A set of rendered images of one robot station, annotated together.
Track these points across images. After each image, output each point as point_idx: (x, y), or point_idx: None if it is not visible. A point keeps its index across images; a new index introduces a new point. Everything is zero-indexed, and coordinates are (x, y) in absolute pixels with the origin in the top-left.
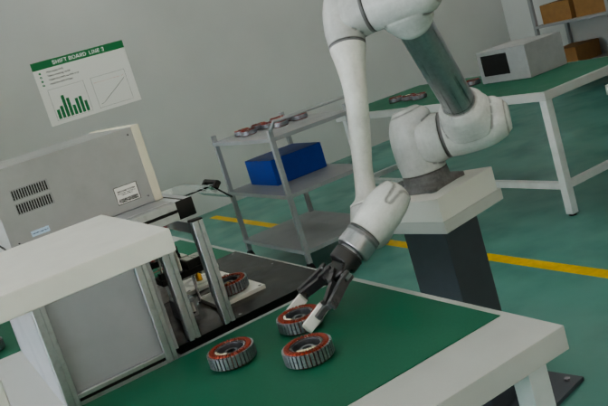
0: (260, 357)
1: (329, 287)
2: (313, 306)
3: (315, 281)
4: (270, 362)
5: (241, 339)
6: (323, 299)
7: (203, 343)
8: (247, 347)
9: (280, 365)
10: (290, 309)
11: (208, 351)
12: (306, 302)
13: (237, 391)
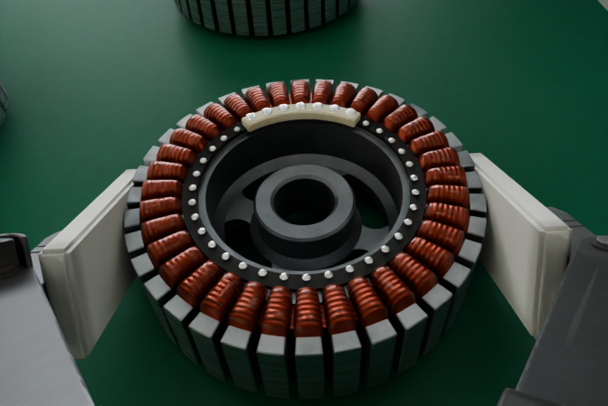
0: (180, 40)
1: (8, 386)
2: (297, 301)
3: (527, 363)
4: (89, 50)
5: None
6: (30, 283)
7: None
8: None
9: (2, 62)
10: (427, 171)
11: None
12: (523, 322)
13: None
